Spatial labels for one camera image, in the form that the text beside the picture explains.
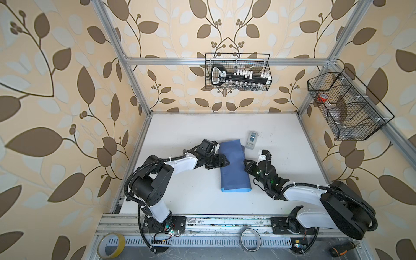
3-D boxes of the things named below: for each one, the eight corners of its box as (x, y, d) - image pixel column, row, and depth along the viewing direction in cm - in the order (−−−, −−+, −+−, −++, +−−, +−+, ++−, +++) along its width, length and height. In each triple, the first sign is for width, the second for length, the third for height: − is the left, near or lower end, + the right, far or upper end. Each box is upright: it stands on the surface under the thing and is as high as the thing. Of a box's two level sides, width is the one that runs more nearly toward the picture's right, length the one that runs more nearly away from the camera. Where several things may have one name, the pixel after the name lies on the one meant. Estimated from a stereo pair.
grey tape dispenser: (244, 148, 103) (245, 144, 100) (248, 133, 111) (249, 129, 108) (254, 150, 102) (255, 146, 99) (257, 136, 110) (258, 132, 106)
